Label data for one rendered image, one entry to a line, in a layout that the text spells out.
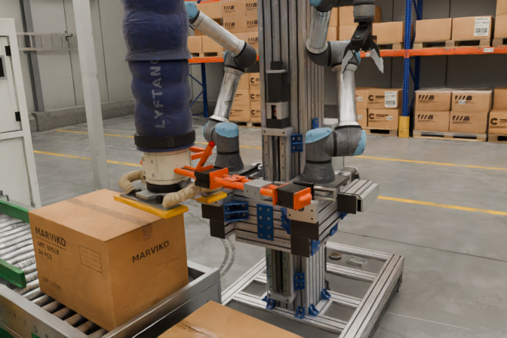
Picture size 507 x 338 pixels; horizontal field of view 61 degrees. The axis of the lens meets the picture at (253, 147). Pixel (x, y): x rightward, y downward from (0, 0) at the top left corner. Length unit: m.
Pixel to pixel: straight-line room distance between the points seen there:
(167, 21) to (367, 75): 8.75
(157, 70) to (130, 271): 0.81
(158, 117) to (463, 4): 8.62
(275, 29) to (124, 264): 1.26
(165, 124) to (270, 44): 0.84
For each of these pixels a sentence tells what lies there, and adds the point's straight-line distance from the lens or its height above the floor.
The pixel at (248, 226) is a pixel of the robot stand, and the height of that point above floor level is 0.77.
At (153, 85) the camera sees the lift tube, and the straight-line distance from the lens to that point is 1.55.
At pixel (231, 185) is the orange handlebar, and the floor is 1.20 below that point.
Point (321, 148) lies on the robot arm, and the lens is 1.92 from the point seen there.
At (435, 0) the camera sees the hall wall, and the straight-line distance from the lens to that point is 9.84.
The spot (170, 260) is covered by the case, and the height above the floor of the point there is 0.74.
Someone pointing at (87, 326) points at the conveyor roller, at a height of 0.54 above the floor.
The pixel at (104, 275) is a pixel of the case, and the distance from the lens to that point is 1.83.
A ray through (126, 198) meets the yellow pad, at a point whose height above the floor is 1.09.
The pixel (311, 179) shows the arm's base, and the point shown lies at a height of 1.06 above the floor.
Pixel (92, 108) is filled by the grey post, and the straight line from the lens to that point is 4.93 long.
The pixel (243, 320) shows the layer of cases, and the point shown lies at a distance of 1.92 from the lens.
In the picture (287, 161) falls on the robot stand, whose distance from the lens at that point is 2.13.
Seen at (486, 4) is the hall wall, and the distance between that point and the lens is 9.73.
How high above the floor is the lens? 1.60
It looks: 12 degrees down
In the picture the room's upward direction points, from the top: 2 degrees counter-clockwise
